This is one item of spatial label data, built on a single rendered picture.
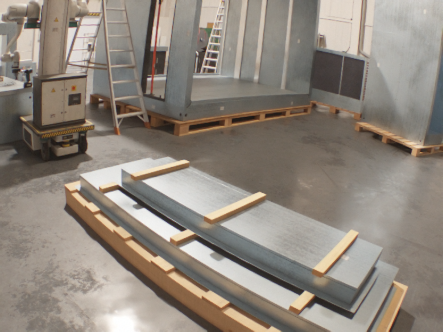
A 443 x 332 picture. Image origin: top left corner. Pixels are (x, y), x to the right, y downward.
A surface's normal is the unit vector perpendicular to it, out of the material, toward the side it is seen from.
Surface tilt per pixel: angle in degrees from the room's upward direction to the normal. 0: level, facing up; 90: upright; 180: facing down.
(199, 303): 90
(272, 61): 90
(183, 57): 90
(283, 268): 90
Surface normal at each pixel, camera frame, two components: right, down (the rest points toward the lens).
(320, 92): -0.56, 0.22
